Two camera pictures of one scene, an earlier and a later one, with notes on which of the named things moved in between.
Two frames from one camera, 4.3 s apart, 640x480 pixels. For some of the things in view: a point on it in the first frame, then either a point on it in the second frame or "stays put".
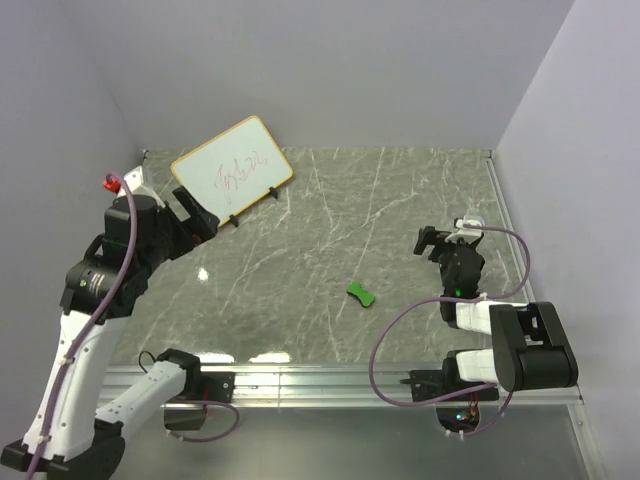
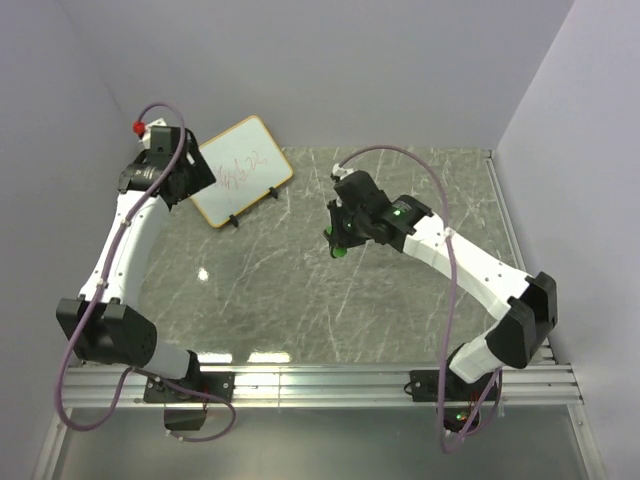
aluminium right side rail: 508,221 stays put
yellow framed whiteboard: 232,168 stays put
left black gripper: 199,226 -> 200,176
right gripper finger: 436,252 -> 337,214
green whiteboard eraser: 366,297 -> 337,251
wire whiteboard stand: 233,218 stays put
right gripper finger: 428,236 -> 334,238
